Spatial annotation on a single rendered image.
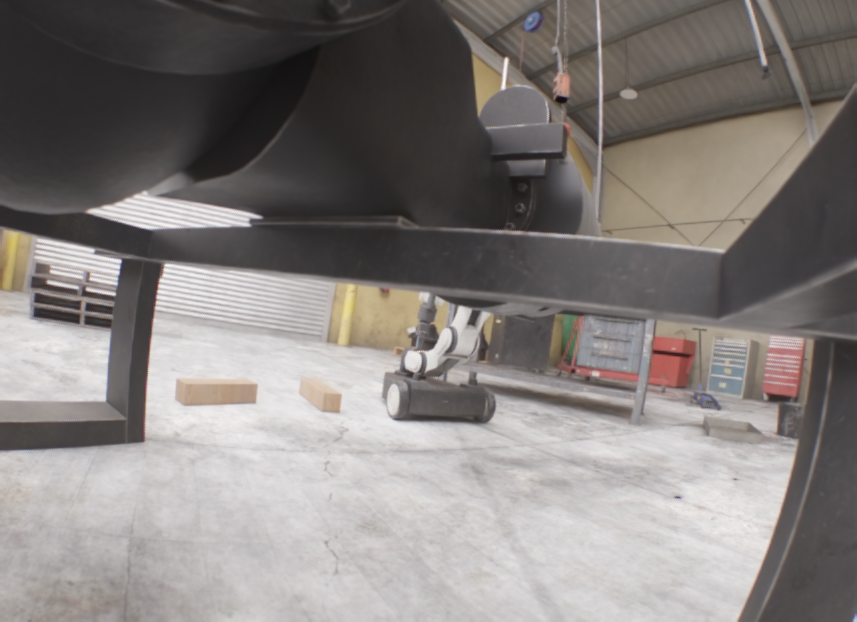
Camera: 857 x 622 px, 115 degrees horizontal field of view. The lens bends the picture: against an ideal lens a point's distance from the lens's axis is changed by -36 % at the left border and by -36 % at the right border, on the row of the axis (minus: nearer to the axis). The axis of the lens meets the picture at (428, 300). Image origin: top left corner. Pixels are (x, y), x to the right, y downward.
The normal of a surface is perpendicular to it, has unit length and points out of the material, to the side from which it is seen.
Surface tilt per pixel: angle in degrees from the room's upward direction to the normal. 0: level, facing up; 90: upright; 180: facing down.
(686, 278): 90
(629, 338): 90
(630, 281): 90
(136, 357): 90
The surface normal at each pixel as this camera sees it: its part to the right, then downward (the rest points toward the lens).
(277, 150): 0.45, 0.85
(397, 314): 0.52, 0.03
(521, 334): 0.18, -0.03
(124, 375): -0.44, -0.12
